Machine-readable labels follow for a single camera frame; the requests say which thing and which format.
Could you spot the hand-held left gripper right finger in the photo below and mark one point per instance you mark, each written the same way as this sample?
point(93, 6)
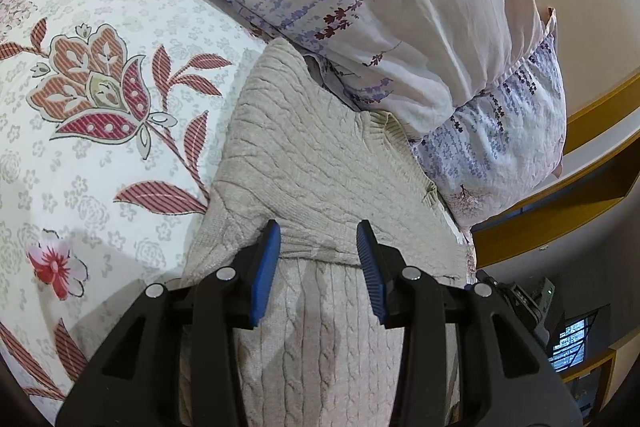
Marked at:
point(372, 267)

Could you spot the yellow wooden cabinet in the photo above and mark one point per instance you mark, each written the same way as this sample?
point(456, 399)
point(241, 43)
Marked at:
point(595, 372)

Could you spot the window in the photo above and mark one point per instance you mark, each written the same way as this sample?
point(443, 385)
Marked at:
point(575, 337)

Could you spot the purple floral pillow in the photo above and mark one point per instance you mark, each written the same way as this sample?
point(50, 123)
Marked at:
point(500, 147)

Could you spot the pale pink floral pillow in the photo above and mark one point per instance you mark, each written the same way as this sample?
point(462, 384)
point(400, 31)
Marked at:
point(390, 7)

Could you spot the floral printed bedsheet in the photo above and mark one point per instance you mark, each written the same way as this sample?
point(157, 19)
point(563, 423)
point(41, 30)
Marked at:
point(100, 132)

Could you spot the yellow wooden headboard shelf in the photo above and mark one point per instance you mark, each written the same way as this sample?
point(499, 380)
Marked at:
point(575, 212)

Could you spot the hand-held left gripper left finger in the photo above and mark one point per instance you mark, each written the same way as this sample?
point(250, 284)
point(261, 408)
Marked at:
point(265, 267)

